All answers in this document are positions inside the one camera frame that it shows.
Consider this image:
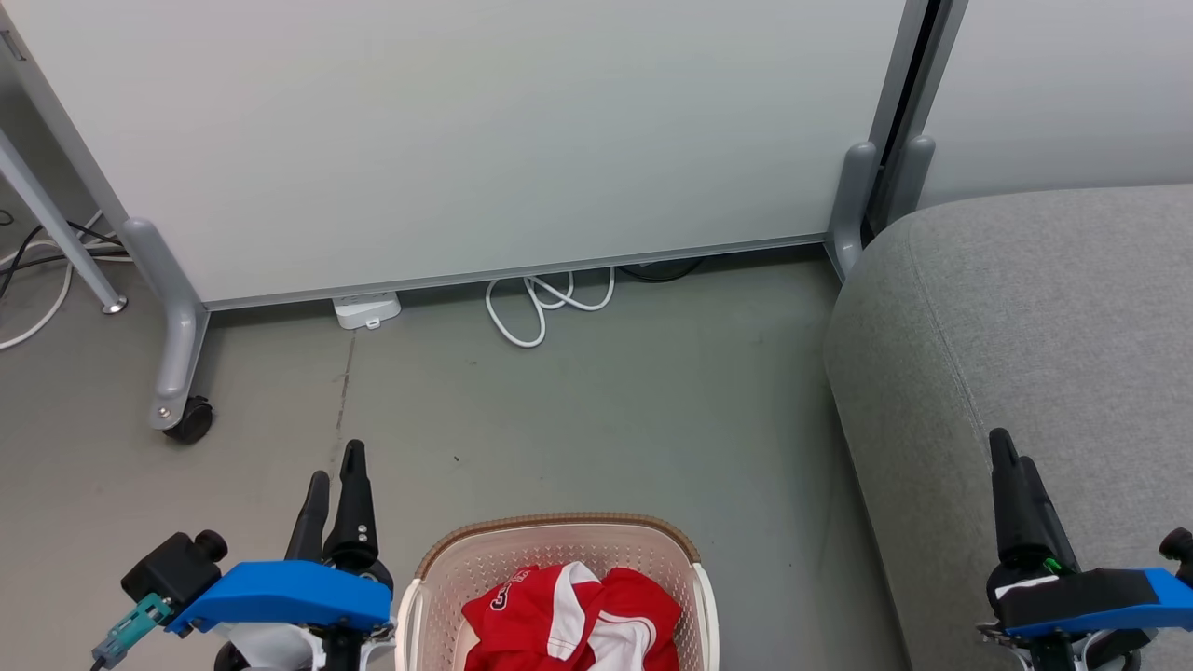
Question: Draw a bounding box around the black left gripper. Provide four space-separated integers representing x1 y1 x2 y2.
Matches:
284 440 395 597

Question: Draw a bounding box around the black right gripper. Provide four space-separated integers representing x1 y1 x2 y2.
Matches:
986 428 1084 602

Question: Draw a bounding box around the red white sports jersey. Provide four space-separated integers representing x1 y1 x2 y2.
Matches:
462 561 682 671

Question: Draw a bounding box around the grey fabric sofa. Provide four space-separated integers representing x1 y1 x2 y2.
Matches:
824 185 1193 671

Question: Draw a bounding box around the black caster wheel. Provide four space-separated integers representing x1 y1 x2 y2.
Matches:
164 395 214 445

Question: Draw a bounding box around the cream perforated laundry basket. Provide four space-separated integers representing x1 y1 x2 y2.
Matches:
395 512 720 671

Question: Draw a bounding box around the white power strip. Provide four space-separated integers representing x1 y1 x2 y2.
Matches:
333 292 402 331

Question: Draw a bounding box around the grey metal table leg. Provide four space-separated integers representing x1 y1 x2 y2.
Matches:
0 129 129 315

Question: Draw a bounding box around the teal left camera connector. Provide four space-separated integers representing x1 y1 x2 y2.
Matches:
91 594 174 670

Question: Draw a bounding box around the white coiled cable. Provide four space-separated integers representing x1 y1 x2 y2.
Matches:
485 267 617 349

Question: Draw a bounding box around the white floor cable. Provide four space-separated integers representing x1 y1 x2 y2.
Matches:
0 210 105 352

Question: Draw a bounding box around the white partition panel grey frame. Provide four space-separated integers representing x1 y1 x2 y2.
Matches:
0 0 933 431
884 0 1193 230

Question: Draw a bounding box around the black floor cable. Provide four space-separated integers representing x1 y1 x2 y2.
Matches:
619 255 711 283
0 211 128 301

